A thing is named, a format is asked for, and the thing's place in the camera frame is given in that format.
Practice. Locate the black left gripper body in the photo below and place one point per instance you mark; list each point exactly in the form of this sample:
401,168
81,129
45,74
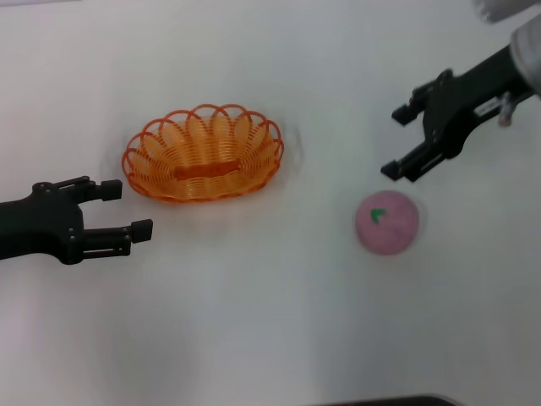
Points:
42,228

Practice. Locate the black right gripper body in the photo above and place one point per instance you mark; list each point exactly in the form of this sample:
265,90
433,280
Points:
456,110

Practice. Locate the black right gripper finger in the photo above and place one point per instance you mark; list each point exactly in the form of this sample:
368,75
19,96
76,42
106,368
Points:
403,113
416,162

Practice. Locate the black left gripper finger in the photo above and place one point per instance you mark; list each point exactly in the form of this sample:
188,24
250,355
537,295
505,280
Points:
110,190
142,231

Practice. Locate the pink peach with green leaf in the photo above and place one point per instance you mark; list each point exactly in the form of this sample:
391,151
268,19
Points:
389,230

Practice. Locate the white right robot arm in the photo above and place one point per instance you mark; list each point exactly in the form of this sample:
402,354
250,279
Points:
528,51

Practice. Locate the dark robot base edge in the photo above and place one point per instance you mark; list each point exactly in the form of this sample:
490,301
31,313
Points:
393,402

